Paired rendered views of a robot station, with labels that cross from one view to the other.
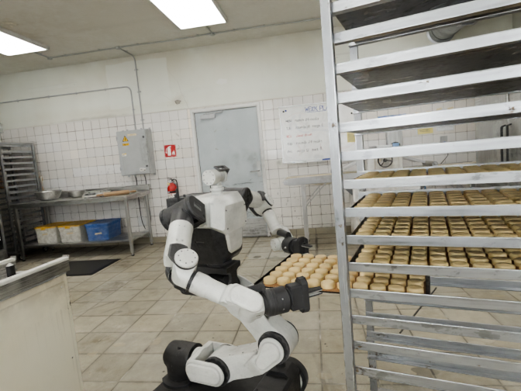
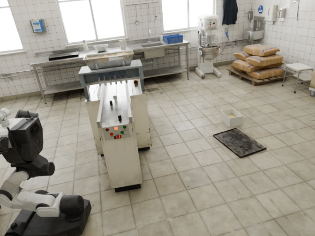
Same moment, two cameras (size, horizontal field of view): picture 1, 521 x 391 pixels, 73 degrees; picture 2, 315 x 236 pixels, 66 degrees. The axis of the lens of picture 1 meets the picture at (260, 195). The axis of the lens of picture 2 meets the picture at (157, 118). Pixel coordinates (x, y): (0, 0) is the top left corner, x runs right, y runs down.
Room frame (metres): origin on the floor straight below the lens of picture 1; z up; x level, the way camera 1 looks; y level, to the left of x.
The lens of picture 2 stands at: (3.53, 0.67, 1.86)
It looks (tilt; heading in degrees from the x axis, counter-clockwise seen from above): 26 degrees down; 159
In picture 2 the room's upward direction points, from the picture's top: 6 degrees counter-clockwise
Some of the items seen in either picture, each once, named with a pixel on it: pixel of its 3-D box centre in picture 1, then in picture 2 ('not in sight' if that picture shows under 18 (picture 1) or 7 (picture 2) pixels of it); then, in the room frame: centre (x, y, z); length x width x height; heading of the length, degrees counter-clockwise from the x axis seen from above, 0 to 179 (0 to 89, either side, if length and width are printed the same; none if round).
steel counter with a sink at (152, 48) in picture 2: not in sight; (115, 62); (-2.01, 1.88, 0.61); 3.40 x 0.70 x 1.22; 81
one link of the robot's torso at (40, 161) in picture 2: (208, 278); (34, 166); (1.62, 0.28, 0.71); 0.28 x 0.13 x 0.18; 64
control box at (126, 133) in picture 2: not in sight; (116, 131); (1.53, 1.01, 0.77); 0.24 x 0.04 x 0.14; 75
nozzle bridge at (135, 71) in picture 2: not in sight; (113, 79); (0.69, 1.23, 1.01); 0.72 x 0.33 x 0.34; 75
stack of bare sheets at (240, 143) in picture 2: not in sight; (238, 141); (1.34, 2.63, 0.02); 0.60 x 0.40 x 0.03; 178
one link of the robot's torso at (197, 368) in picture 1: (214, 362); (51, 204); (1.63, 0.30, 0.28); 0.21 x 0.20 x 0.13; 64
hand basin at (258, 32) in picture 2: not in sight; (254, 29); (-1.37, 5.33, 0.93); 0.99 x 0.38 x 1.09; 171
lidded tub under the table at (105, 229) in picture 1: (104, 229); not in sight; (5.45, 2.47, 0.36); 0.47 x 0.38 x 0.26; 173
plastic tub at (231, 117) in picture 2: not in sight; (231, 117); (0.83, 2.92, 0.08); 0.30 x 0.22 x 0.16; 170
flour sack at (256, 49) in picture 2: not in sight; (260, 50); (-0.59, 4.79, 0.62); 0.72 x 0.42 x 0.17; 177
